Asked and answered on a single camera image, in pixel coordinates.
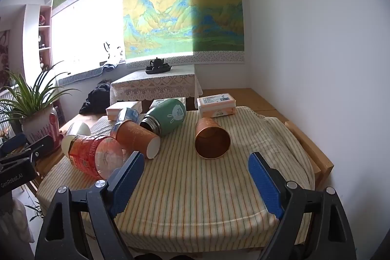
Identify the green leafy plant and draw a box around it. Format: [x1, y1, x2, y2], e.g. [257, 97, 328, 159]
[0, 60, 82, 135]

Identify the dark teapot set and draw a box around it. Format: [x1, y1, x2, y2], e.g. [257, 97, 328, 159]
[145, 57, 172, 75]

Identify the wooden platform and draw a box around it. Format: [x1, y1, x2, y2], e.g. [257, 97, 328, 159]
[199, 88, 291, 126]

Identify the white plastic cup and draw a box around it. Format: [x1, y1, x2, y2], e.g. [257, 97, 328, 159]
[62, 122, 92, 157]

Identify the black clothing pile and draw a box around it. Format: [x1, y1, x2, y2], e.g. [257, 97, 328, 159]
[79, 83, 111, 115]

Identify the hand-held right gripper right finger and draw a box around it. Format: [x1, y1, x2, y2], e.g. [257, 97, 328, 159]
[247, 152, 357, 260]

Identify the orange paper cup brown inside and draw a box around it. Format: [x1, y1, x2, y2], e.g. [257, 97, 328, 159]
[194, 117, 232, 160]

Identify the white orange tissue pack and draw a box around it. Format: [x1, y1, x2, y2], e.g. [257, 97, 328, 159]
[197, 93, 237, 118]

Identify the striped tablecloth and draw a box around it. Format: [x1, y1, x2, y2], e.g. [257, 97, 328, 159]
[37, 106, 316, 245]

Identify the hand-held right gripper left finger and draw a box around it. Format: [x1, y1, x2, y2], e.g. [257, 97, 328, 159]
[34, 151, 145, 260]

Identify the white tissue box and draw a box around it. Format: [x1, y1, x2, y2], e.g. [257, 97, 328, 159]
[106, 101, 142, 120]

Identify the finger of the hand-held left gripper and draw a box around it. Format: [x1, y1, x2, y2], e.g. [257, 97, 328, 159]
[0, 133, 52, 171]

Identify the landscape painting curtain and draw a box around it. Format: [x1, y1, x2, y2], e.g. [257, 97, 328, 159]
[122, 0, 246, 68]

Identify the white blue tissue pack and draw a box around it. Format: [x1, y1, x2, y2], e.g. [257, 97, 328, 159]
[151, 98, 172, 112]

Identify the white red plant pot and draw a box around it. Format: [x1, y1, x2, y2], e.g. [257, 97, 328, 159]
[21, 105, 60, 146]

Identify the orange paper cup white inside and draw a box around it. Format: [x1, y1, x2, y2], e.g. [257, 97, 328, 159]
[116, 120, 161, 159]

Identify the lace covered side table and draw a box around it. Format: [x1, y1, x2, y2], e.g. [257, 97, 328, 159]
[109, 64, 203, 111]

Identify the green thermos bottle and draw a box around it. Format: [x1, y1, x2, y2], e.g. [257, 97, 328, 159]
[139, 98, 187, 136]

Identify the blue cloth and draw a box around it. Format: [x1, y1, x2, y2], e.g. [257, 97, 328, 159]
[101, 58, 126, 72]

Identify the clear cup blue label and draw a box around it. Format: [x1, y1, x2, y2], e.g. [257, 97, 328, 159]
[113, 108, 140, 133]

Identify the white wall shelf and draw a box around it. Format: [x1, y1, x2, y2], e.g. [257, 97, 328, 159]
[23, 3, 53, 79]

